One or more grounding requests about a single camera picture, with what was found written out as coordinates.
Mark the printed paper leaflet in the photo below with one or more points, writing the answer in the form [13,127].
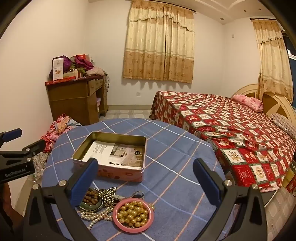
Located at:
[115,154]

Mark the blue checked tablecloth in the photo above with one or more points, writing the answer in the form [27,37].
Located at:
[175,162]

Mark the pink plastic bowl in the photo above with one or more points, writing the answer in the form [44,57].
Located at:
[120,226]

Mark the purple cloth bundle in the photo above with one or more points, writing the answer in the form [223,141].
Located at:
[66,63]

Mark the green glass dish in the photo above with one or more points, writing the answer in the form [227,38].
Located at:
[92,207]

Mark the red and yellow box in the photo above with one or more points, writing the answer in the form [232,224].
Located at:
[290,183]

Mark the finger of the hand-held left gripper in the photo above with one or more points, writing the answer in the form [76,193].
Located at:
[34,147]
[13,135]

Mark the grey patterned cloth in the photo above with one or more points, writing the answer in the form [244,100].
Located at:
[40,164]

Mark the striped pillow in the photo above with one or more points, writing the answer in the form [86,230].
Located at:
[284,122]

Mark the narrow beige patterned curtain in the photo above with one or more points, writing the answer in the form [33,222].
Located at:
[274,60]

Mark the white upright carton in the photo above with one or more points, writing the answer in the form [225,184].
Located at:
[57,69]

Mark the wide beige patterned curtain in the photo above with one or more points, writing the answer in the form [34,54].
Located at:
[159,46]

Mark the flat red box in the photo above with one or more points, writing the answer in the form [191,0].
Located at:
[62,81]

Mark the red patchwork bed blanket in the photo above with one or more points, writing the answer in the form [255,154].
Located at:
[231,136]

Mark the beige box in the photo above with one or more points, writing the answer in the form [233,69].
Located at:
[70,74]

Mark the clear plastic storage box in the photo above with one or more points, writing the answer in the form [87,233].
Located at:
[98,105]

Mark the pile of colourful clothes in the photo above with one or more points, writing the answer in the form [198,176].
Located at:
[60,126]

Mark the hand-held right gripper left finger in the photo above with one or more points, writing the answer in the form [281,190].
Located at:
[83,185]

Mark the pale pink cloth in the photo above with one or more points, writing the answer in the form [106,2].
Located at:
[95,71]

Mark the dark device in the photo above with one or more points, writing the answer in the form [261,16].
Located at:
[293,166]

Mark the pink metal tin box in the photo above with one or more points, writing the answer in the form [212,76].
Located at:
[120,172]

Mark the orange red box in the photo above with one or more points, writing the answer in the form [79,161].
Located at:
[84,56]

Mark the dark curtain rod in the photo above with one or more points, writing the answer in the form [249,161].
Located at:
[263,19]
[185,7]

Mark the cream wooden headboard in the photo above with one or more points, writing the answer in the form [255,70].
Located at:
[277,104]

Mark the magenta cloth bundle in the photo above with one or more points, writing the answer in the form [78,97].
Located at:
[83,62]

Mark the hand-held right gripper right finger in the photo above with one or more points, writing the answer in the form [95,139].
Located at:
[207,184]

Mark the brown wooden desk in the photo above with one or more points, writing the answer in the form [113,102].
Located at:
[69,102]

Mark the silver metal mesh trinket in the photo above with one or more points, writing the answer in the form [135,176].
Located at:
[126,197]

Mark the pink floral pillow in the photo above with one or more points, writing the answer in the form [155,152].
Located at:
[249,103]

